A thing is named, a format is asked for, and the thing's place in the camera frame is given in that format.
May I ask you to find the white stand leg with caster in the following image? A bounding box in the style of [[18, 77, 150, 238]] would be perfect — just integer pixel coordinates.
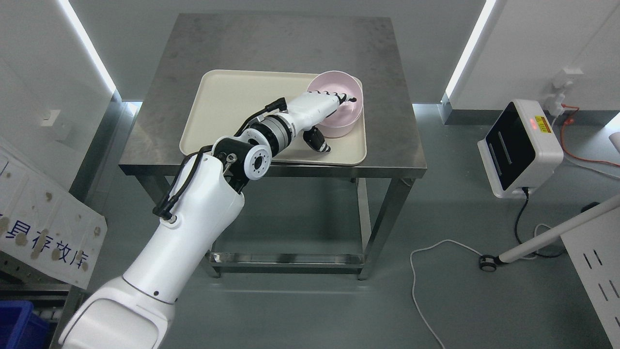
[[479, 194, 620, 272]]

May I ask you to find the blue bin lower left corner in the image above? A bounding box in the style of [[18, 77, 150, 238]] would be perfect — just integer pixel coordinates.
[[0, 301, 49, 349]]

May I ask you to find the white wall socket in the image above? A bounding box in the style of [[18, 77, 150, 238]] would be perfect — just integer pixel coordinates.
[[543, 67, 583, 117]]

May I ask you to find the white cable on floor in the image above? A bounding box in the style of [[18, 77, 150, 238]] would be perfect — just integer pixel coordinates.
[[410, 224, 553, 349]]

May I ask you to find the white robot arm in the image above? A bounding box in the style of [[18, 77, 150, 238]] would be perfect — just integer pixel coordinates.
[[59, 97, 292, 349]]

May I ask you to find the orange cable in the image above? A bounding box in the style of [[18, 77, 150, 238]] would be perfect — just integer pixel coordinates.
[[559, 106, 620, 168]]

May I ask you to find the black power cable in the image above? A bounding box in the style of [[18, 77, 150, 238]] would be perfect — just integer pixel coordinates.
[[513, 188, 565, 258]]

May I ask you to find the white sign with blue text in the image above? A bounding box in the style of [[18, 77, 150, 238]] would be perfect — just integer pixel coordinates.
[[0, 141, 107, 289]]

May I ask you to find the pink bowl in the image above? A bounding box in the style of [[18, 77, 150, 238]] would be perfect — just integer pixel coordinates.
[[308, 71, 363, 138]]

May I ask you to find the white perforated panel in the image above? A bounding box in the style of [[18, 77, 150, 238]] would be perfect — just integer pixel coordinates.
[[561, 208, 620, 349]]

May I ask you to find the stainless steel table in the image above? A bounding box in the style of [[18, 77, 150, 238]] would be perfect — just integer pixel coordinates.
[[119, 14, 427, 280]]

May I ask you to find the beige plastic tray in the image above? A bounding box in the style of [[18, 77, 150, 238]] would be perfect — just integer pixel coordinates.
[[179, 69, 367, 166]]

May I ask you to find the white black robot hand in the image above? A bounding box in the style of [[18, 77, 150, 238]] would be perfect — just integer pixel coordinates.
[[283, 91, 358, 153]]

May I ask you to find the white black charging device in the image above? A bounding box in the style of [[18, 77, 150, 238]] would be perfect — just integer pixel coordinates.
[[478, 99, 564, 199]]

